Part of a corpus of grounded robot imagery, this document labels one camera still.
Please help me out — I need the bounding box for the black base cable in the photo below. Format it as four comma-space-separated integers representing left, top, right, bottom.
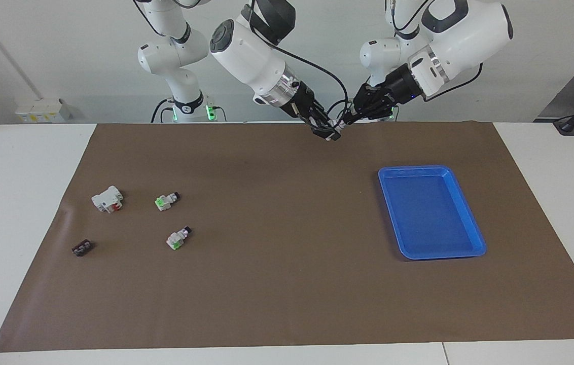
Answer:
327, 99, 353, 121
151, 99, 173, 123

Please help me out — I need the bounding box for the white wall socket box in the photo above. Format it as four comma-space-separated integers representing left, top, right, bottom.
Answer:
16, 98, 72, 123

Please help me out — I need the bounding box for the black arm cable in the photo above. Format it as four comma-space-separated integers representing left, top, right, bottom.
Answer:
244, 0, 350, 120
386, 0, 484, 100

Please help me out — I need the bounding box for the blue plastic tray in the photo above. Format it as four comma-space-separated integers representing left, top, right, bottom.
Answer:
378, 165, 487, 261

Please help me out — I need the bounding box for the white wall conduit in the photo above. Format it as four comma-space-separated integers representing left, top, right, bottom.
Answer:
0, 0, 44, 101

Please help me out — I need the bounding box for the white circuit breaker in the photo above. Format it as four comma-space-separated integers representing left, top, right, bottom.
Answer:
91, 186, 124, 214

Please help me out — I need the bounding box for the brown table mat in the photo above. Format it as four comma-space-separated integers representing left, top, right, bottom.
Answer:
0, 121, 574, 353

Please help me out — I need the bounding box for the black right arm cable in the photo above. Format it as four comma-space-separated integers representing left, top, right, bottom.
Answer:
244, 0, 350, 120

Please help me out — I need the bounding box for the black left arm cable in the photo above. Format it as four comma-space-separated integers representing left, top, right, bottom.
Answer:
386, 0, 484, 100

